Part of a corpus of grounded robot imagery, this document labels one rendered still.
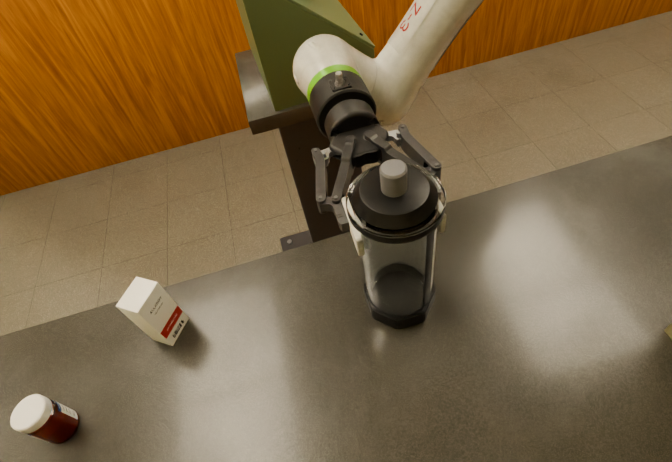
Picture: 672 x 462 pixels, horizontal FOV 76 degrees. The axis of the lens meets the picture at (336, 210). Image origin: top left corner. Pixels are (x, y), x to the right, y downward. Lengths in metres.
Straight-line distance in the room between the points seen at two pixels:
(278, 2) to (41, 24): 1.61
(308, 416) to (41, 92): 2.19
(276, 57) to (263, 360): 0.59
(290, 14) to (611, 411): 0.81
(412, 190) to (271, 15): 0.55
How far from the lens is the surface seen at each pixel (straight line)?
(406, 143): 0.59
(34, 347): 0.84
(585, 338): 0.67
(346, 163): 0.56
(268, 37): 0.92
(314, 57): 0.71
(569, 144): 2.38
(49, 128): 2.66
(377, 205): 0.44
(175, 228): 2.20
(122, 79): 2.43
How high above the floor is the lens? 1.52
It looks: 49 degrees down
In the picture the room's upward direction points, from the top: 12 degrees counter-clockwise
